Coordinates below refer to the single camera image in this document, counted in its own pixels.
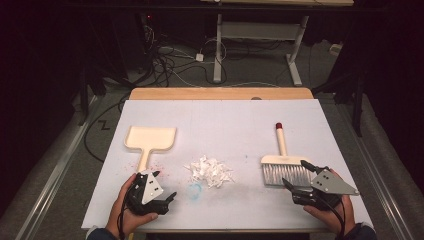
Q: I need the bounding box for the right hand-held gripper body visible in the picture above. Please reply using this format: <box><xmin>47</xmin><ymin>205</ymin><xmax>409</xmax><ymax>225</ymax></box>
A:
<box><xmin>291</xmin><ymin>168</ymin><xmax>361</xmax><ymax>212</ymax></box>

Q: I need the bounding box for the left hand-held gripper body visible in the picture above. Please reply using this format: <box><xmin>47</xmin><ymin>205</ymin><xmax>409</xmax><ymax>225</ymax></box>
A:
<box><xmin>124</xmin><ymin>170</ymin><xmax>170</xmax><ymax>216</ymax></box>

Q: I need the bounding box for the cream hand brush red tip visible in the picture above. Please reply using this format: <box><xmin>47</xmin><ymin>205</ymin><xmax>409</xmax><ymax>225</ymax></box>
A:
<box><xmin>260</xmin><ymin>122</ymin><xmax>316</xmax><ymax>188</ymax></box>

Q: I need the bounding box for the cream plastic dustpan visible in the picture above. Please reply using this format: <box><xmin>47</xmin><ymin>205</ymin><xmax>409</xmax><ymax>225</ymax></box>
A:
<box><xmin>124</xmin><ymin>125</ymin><xmax>178</xmax><ymax>174</ymax></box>

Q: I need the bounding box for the pile of white paper scraps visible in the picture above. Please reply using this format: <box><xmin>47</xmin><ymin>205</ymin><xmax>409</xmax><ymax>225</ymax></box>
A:
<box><xmin>184</xmin><ymin>154</ymin><xmax>236</xmax><ymax>190</ymax></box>

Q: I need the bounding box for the person's right hand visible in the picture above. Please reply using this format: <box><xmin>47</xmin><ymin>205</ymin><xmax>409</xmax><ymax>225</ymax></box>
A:
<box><xmin>302</xmin><ymin>168</ymin><xmax>356</xmax><ymax>236</ymax></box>

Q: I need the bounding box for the person's left hand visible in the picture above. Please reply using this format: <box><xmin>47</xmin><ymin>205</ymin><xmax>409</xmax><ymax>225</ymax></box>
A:
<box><xmin>105</xmin><ymin>173</ymin><xmax>160</xmax><ymax>240</ymax></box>

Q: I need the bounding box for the black metal stand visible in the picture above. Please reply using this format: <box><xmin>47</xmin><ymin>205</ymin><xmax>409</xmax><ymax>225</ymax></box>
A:
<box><xmin>312</xmin><ymin>66</ymin><xmax>366</xmax><ymax>138</ymax></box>
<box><xmin>77</xmin><ymin>64</ymin><xmax>108</xmax><ymax>127</ymax></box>

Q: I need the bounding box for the white table mat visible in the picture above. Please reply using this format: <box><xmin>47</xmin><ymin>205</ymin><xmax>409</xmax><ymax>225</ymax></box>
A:
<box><xmin>81</xmin><ymin>98</ymin><xmax>375</xmax><ymax>232</ymax></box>

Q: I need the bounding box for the wooden table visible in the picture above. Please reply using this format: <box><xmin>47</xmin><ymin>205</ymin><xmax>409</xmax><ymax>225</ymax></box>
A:
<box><xmin>128</xmin><ymin>87</ymin><xmax>334</xmax><ymax>234</ymax></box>

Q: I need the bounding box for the small white box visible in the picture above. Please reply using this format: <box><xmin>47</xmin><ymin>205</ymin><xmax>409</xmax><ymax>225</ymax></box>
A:
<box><xmin>329</xmin><ymin>43</ymin><xmax>344</xmax><ymax>57</ymax></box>

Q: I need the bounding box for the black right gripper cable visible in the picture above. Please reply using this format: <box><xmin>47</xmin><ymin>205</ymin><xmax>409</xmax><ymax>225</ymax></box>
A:
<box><xmin>316</xmin><ymin>192</ymin><xmax>348</xmax><ymax>240</ymax></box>

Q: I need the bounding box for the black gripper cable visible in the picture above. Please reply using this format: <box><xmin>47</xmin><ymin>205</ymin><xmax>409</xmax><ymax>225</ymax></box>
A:
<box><xmin>316</xmin><ymin>192</ymin><xmax>348</xmax><ymax>240</ymax></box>
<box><xmin>115</xmin><ymin>181</ymin><xmax>138</xmax><ymax>240</ymax></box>

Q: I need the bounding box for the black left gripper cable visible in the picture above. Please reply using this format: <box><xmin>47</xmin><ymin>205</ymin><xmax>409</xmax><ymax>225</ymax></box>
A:
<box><xmin>115</xmin><ymin>181</ymin><xmax>138</xmax><ymax>240</ymax></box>

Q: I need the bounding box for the metal floor rail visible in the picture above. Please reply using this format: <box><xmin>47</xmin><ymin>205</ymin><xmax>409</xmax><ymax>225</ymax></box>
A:
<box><xmin>334</xmin><ymin>101</ymin><xmax>416</xmax><ymax>240</ymax></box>
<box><xmin>18</xmin><ymin>95</ymin><xmax>103</xmax><ymax>240</ymax></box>

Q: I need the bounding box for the black floor cable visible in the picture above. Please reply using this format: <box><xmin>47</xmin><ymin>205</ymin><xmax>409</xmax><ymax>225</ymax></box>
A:
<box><xmin>83</xmin><ymin>94</ymin><xmax>132</xmax><ymax>164</ymax></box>

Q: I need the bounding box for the white floor cable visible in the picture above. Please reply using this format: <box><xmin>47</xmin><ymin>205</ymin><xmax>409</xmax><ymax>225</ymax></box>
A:
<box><xmin>159</xmin><ymin>46</ymin><xmax>282</xmax><ymax>89</ymax></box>

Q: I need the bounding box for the bundle of black floor cables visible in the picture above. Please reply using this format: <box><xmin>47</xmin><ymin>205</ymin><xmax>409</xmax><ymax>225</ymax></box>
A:
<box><xmin>142</xmin><ymin>19</ymin><xmax>231</xmax><ymax>88</ymax></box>

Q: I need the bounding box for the white metal frame desk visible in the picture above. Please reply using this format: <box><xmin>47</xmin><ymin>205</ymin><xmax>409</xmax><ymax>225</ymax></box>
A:
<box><xmin>199</xmin><ymin>0</ymin><xmax>355</xmax><ymax>87</ymax></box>

